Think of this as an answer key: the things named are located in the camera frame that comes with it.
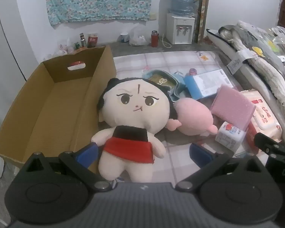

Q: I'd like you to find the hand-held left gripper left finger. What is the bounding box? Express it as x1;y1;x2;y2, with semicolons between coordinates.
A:
21;142;112;191

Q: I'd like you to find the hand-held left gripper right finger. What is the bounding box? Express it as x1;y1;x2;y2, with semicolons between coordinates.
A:
176;143;268;191

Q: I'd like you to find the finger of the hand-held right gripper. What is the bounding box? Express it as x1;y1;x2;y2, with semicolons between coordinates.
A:
255;132;285;156

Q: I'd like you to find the small white printed pack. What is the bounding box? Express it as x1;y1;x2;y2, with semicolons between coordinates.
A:
215;121;246;151

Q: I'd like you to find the pink round plush toy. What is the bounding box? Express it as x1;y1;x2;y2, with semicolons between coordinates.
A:
173;97;218;137

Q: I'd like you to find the pink sponge pad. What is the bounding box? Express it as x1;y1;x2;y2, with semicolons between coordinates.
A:
210;84;256;129

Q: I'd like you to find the brown cardboard box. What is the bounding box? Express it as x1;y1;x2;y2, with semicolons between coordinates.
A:
0;45;117;174

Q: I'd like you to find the black-haired doll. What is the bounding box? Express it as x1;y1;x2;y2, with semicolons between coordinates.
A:
90;77;182;181

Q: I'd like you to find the blue and white carton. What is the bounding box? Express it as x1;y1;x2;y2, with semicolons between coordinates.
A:
183;69;234;100

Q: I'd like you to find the light blue cloth pouch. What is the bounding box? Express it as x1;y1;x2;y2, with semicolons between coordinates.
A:
142;69;187;102

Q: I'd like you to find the gold foil packet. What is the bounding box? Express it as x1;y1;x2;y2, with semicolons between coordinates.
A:
148;75;175;87

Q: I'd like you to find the pink wet wipes pack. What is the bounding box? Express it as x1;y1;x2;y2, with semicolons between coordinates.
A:
242;89;283;143

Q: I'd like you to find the white paper label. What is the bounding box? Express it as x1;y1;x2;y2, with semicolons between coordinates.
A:
227;50;252;75

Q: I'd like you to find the yellow tag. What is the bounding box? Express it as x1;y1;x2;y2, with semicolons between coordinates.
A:
250;46;264;56

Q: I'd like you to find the pile of clear plastic bags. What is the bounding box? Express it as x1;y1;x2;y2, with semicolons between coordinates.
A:
268;26;285;60

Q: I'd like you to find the grey blanket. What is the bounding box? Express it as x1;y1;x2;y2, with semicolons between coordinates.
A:
218;25;283;62

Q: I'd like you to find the white bag with red print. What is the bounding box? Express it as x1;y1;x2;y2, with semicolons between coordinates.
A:
57;41;74;55

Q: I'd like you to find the white curtain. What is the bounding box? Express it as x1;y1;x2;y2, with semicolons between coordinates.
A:
0;0;29;178

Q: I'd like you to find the clear plastic bag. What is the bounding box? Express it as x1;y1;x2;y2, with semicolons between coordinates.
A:
129;27;148;46

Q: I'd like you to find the white water dispenser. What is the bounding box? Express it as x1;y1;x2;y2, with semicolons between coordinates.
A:
166;13;196;45

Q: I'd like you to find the folded patterned board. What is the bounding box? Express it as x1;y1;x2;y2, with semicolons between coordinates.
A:
191;0;211;44

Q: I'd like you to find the white dispenser cable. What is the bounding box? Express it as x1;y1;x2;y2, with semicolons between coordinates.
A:
162;34;171;49

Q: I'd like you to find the floral teal wall cloth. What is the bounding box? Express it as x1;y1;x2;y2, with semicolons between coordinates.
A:
45;0;163;26

